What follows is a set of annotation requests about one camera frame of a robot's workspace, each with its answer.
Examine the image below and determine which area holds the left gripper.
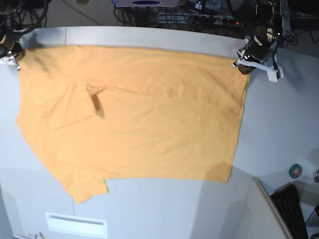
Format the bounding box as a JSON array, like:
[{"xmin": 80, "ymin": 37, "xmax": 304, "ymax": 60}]
[{"xmin": 236, "ymin": 35, "xmax": 277, "ymax": 75}]

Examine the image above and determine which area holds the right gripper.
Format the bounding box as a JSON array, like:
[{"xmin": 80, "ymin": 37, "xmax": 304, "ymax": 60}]
[{"xmin": 0, "ymin": 34, "xmax": 25, "ymax": 60}]

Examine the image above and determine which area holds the orange yellow t-shirt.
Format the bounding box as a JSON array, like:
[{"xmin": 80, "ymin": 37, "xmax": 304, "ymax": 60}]
[{"xmin": 16, "ymin": 46, "xmax": 249, "ymax": 203}]

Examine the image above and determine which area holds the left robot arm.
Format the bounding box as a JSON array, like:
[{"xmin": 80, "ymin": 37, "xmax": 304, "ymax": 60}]
[{"xmin": 232, "ymin": 0, "xmax": 291, "ymax": 79}]

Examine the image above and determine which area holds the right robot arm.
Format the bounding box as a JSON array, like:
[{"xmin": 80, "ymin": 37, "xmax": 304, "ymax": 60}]
[{"xmin": 0, "ymin": 0, "xmax": 51, "ymax": 60}]

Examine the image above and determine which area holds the black power strip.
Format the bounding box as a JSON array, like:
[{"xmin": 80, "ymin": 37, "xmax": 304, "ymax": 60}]
[{"xmin": 191, "ymin": 14, "xmax": 242, "ymax": 27}]

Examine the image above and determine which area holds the green tape roll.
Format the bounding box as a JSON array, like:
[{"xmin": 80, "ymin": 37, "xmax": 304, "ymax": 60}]
[{"xmin": 289, "ymin": 164, "xmax": 302, "ymax": 179}]

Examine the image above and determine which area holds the black keyboard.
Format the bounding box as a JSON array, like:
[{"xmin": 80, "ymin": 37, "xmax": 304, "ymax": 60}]
[{"xmin": 271, "ymin": 184, "xmax": 308, "ymax": 239}]

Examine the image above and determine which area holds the white paper label on table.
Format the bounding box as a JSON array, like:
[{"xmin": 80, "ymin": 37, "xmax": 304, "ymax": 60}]
[{"xmin": 45, "ymin": 212, "xmax": 108, "ymax": 239}]

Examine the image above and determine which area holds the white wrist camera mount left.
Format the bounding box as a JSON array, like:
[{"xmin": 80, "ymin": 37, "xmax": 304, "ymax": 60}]
[{"xmin": 231, "ymin": 59, "xmax": 284, "ymax": 83}]

